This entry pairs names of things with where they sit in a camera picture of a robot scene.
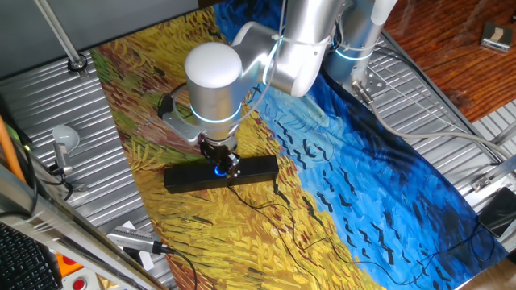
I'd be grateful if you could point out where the black soundbar speaker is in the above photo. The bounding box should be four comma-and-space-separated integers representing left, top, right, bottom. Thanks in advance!
163, 154, 280, 195

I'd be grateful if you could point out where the thin black speaker cable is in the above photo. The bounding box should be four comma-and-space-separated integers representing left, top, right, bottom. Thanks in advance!
227, 184, 323, 290
249, 201, 497, 288

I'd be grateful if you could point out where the grey box red button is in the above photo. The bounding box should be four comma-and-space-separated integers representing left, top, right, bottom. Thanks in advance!
62, 273, 102, 290

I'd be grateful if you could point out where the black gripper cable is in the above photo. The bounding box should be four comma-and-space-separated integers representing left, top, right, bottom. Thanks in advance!
156, 82, 190, 122

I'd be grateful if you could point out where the aluminium frame bar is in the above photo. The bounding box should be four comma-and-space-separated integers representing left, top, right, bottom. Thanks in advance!
0, 163, 169, 290

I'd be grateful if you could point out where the small grey metal box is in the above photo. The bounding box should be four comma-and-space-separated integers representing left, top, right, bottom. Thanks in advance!
481, 21, 514, 53

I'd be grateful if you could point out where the black flat device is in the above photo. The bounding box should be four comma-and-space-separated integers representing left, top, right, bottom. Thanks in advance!
478, 186, 516, 239

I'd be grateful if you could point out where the black camera cable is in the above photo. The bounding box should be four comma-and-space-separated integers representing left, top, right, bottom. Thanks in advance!
160, 244, 198, 290

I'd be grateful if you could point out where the grey arm conduit hose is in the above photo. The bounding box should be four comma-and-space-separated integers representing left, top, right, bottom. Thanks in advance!
351, 80, 516, 160

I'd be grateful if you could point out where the orange box red button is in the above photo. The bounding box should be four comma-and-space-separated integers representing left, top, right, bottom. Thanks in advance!
56, 252, 84, 279

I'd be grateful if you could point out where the black cable by frame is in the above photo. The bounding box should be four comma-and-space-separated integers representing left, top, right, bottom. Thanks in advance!
0, 148, 40, 221

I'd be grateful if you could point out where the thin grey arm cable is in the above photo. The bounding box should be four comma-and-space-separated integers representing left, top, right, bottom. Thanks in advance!
231, 0, 289, 126

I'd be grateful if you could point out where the white round lamp head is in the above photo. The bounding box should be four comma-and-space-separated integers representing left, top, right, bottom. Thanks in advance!
52, 124, 81, 153

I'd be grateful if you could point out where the Van Gogh painting print cloth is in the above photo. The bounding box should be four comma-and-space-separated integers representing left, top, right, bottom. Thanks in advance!
89, 0, 510, 290

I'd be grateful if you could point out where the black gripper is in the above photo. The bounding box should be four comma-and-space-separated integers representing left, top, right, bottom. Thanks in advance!
200, 136, 242, 179

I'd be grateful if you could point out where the orange rod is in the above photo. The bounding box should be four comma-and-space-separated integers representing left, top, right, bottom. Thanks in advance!
0, 115, 27, 184

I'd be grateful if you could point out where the silver metal bracket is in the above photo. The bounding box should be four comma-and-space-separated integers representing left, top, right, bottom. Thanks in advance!
470, 155, 516, 193

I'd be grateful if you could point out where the black keyboard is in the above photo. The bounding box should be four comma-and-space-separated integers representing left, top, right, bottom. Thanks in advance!
0, 222, 64, 290

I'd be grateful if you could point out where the silver ribbed camera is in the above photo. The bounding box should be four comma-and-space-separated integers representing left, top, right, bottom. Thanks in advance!
106, 225, 166, 255

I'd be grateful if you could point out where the grey metal stand pole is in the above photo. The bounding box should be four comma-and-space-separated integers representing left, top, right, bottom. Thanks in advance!
33, 0, 89, 78

